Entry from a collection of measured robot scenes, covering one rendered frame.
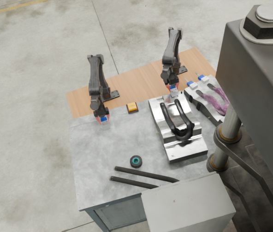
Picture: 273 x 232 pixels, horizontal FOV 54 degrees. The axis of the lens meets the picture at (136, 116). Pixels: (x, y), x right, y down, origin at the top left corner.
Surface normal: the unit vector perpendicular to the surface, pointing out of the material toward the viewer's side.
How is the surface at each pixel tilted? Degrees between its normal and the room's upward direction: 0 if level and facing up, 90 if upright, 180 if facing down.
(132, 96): 0
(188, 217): 0
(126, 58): 0
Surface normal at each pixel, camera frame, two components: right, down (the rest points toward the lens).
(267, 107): -0.96, 0.25
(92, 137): -0.10, -0.58
